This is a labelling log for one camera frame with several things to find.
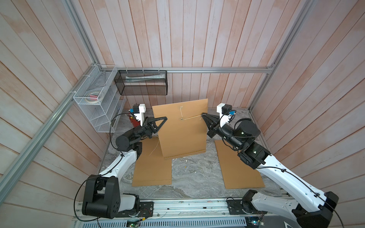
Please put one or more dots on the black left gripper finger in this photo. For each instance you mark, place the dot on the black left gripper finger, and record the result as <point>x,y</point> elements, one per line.
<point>158,120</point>
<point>157,127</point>

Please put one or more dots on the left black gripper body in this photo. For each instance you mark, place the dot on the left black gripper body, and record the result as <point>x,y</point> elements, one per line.
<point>148,130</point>

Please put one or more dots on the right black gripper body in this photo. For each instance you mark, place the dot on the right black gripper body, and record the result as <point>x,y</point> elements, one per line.
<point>218,130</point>

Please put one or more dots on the brown kraft file bag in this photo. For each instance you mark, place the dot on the brown kraft file bag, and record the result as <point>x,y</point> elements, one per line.
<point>151,168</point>

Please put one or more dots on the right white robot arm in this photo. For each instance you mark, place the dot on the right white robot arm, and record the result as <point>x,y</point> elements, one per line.
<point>309,207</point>

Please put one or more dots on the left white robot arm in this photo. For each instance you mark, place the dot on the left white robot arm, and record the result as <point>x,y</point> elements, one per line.
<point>102,197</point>

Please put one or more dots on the red metal pencil bucket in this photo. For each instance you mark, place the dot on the red metal pencil bucket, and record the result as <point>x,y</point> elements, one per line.
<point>134,121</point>

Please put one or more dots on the tape roll on shelf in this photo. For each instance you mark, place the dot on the tape roll on shelf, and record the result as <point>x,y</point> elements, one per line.
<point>93,97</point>

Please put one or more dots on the black mesh wall basket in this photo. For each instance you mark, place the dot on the black mesh wall basket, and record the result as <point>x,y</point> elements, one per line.
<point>142,82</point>

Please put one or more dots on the horizontal aluminium wall rail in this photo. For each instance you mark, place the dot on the horizontal aluminium wall rail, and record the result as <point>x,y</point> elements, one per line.
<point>193,70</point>

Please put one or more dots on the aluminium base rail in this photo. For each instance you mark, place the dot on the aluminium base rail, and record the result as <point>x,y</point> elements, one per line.
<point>187,210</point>

